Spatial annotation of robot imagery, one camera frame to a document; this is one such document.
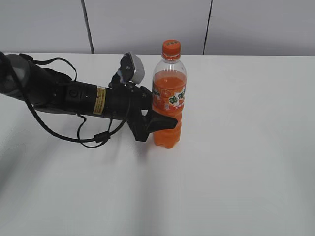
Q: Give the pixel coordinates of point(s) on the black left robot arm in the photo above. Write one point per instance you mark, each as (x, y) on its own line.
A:
(49, 91)

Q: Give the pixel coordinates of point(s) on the orange bottle cap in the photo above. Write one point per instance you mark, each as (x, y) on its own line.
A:
(171, 48)

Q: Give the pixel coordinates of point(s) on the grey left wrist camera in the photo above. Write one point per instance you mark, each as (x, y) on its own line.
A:
(131, 69)

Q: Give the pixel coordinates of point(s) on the orange soda plastic bottle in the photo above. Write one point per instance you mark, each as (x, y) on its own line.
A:
(169, 92)

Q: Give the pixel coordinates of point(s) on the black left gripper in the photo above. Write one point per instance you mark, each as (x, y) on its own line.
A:
(133, 105)

